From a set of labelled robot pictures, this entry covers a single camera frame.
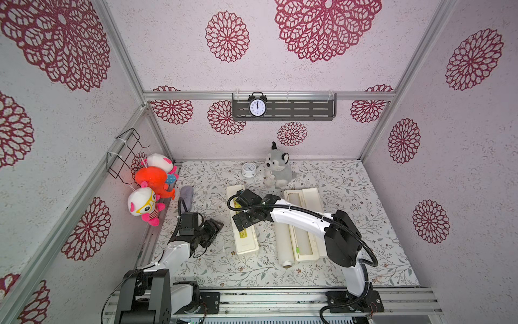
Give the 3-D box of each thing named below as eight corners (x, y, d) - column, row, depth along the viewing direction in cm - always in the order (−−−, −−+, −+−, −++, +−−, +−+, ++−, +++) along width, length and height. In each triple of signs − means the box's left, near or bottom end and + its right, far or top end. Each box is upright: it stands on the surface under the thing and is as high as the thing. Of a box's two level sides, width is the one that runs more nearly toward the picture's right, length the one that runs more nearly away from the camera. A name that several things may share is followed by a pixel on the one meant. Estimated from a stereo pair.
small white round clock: (242, 177, 115) (241, 173, 112) (242, 167, 120) (242, 162, 117) (255, 177, 115) (255, 173, 112) (256, 167, 120) (255, 162, 117)
